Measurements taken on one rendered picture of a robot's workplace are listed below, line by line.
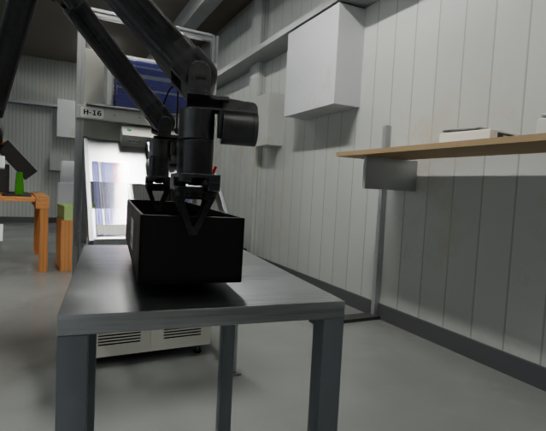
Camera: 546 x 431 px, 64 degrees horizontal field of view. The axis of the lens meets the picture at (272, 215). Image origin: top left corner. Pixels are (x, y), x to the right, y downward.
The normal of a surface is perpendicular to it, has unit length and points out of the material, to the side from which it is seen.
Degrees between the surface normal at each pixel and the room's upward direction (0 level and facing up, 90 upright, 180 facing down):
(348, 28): 90
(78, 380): 90
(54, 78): 90
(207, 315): 90
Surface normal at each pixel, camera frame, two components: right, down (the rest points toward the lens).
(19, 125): 0.44, 0.07
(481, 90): -0.90, -0.02
